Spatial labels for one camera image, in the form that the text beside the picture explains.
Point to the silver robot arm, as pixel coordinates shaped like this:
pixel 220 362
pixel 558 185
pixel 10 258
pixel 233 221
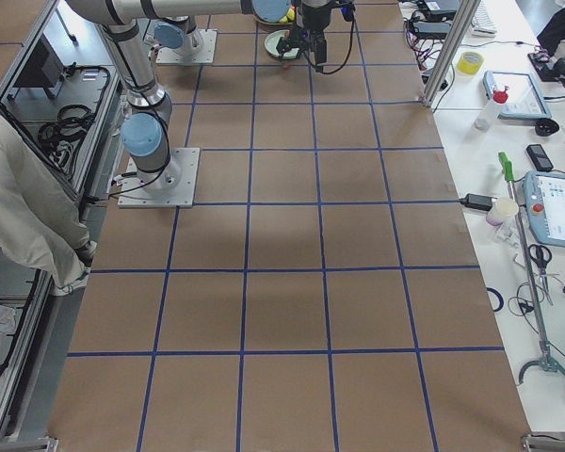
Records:
pixel 124 12
pixel 145 133

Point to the pale green plate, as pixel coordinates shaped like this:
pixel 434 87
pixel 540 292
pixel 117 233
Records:
pixel 277 41

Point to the yellow banana bunch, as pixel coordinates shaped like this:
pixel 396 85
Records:
pixel 289 17

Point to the woven wicker basket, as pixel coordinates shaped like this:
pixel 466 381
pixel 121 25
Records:
pixel 259 20

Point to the yellow tape roll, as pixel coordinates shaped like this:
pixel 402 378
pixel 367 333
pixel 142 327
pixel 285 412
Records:
pixel 470 62

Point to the clear bottle red cap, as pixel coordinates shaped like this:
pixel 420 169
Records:
pixel 489 114

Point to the far teach pendant tablet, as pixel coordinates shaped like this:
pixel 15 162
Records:
pixel 525 100

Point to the teach pendant tablet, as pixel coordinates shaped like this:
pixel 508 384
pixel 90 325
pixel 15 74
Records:
pixel 525 100
pixel 545 206

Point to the black power adapter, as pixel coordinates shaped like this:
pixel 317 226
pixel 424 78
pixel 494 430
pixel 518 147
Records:
pixel 477 202

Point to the paper cup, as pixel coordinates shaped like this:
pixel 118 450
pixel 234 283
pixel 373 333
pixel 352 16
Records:
pixel 502 209

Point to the black small bowl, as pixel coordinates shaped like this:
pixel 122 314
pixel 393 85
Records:
pixel 545 127

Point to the near teach pendant tablet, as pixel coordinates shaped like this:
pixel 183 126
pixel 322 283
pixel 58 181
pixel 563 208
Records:
pixel 545 206

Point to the black scissors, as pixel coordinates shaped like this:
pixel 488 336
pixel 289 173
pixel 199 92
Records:
pixel 541 256

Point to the person in beige clothes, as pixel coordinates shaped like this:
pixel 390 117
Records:
pixel 40 225

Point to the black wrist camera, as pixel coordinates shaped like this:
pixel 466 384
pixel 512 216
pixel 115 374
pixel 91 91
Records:
pixel 348 10

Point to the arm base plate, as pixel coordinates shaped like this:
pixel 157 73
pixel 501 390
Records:
pixel 174 187
pixel 187 49

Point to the aluminium frame post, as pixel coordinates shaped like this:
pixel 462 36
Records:
pixel 461 23

